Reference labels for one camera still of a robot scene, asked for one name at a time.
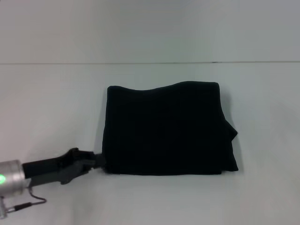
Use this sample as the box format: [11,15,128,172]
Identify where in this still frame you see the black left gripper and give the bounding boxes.
[22,147,109,188]

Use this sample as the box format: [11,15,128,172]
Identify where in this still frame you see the black shirt with FREE print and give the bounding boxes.
[102,81,239,176]

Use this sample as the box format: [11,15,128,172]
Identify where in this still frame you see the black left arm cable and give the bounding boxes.
[6,186,46,213]

